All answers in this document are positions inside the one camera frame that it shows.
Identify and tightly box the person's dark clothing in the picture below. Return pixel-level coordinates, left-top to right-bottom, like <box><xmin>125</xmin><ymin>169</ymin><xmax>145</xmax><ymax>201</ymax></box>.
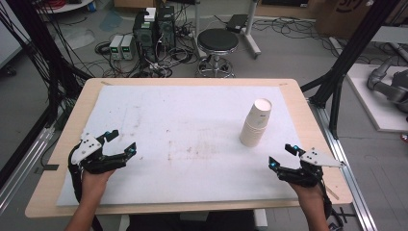
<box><xmin>126</xmin><ymin>209</ymin><xmax>258</xmax><ymax>231</ymax></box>

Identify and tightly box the brown cardboard panel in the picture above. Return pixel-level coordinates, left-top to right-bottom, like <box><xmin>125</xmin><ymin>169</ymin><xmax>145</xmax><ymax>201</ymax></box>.
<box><xmin>113</xmin><ymin>0</ymin><xmax>168</xmax><ymax>10</ymax></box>

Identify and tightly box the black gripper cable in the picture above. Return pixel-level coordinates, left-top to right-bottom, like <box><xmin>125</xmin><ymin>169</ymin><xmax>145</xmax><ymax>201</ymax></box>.
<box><xmin>319</xmin><ymin>179</ymin><xmax>346</xmax><ymax>231</ymax></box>
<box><xmin>67</xmin><ymin>144</ymin><xmax>86</xmax><ymax>204</ymax></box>

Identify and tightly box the stack of white paper cups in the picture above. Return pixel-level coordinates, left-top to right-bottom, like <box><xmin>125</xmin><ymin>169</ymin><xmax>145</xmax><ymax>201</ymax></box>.
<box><xmin>239</xmin><ymin>97</ymin><xmax>273</xmax><ymax>148</ymax></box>

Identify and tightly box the white box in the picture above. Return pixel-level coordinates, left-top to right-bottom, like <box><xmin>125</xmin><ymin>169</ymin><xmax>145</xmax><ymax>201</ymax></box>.
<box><xmin>143</xmin><ymin>7</ymin><xmax>158</xmax><ymax>23</ymax></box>

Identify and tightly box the grey bench power supply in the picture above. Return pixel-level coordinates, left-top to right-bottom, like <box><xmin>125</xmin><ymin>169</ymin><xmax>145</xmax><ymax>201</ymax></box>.
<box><xmin>109</xmin><ymin>34</ymin><xmax>125</xmax><ymax>61</ymax></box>
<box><xmin>120</xmin><ymin>34</ymin><xmax>138</xmax><ymax>62</ymax></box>

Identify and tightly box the black round stool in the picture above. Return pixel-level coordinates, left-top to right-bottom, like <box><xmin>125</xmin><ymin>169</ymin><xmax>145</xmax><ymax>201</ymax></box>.
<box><xmin>195</xmin><ymin>28</ymin><xmax>241</xmax><ymax>78</ymax></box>

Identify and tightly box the white metal desk leg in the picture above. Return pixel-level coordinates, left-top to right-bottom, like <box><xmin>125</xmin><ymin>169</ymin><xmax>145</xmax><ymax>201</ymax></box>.
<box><xmin>242</xmin><ymin>0</ymin><xmax>262</xmax><ymax>61</ymax></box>

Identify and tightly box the brown cardboard box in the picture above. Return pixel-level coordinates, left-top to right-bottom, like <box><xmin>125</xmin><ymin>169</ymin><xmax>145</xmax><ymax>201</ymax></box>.
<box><xmin>315</xmin><ymin>0</ymin><xmax>399</xmax><ymax>40</ymax></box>

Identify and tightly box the person's right hand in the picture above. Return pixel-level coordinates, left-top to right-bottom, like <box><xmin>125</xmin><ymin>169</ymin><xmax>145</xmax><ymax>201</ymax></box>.
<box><xmin>288</xmin><ymin>182</ymin><xmax>326</xmax><ymax>207</ymax></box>

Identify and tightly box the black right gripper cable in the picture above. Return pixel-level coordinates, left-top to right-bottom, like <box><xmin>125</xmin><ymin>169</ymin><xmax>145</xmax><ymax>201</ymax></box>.
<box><xmin>319</xmin><ymin>179</ymin><xmax>346</xmax><ymax>231</ymax></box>

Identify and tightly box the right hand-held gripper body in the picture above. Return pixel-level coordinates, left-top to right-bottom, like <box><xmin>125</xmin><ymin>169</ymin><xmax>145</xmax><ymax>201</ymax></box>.
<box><xmin>277</xmin><ymin>146</ymin><xmax>346</xmax><ymax>189</ymax></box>

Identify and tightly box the black computer tower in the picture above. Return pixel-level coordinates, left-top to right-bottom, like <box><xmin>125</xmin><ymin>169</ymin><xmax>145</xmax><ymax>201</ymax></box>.
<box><xmin>132</xmin><ymin>11</ymin><xmax>159</xmax><ymax>64</ymax></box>
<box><xmin>156</xmin><ymin>5</ymin><xmax>177</xmax><ymax>50</ymax></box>

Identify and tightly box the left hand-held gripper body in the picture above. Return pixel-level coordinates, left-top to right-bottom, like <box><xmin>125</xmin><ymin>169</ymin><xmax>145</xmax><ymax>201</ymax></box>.
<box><xmin>70</xmin><ymin>131</ymin><xmax>128</xmax><ymax>175</ymax></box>

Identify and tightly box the black metal frame post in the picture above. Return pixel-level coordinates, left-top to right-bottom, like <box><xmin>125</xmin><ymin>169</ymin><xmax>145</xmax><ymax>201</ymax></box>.
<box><xmin>300</xmin><ymin>0</ymin><xmax>402</xmax><ymax>140</ymax></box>

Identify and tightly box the aluminium floor rail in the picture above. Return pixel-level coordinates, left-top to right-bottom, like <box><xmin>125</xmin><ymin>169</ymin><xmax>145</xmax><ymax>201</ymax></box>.
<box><xmin>0</xmin><ymin>125</ymin><xmax>56</xmax><ymax>215</ymax></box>
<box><xmin>308</xmin><ymin>98</ymin><xmax>379</xmax><ymax>231</ymax></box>

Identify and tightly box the white base board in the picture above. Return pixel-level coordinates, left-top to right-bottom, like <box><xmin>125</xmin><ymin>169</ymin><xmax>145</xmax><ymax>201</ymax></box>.
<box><xmin>345</xmin><ymin>63</ymin><xmax>408</xmax><ymax>134</ymax></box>

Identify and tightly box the black metal frame with cables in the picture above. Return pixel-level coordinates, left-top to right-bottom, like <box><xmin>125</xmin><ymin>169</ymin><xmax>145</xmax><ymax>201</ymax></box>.
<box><xmin>0</xmin><ymin>0</ymin><xmax>94</xmax><ymax>130</ymax></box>

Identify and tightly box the person's left hand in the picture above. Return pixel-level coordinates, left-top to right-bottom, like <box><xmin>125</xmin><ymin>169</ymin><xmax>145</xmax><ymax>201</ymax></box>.
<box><xmin>79</xmin><ymin>168</ymin><xmax>116</xmax><ymax>207</ymax></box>

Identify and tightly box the black flat device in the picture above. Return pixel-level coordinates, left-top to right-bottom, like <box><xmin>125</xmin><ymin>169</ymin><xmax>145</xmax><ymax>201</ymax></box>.
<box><xmin>225</xmin><ymin>13</ymin><xmax>250</xmax><ymax>34</ymax></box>

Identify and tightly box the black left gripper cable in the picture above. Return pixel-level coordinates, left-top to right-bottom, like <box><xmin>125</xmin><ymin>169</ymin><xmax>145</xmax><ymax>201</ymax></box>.
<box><xmin>67</xmin><ymin>144</ymin><xmax>86</xmax><ymax>204</ymax></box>

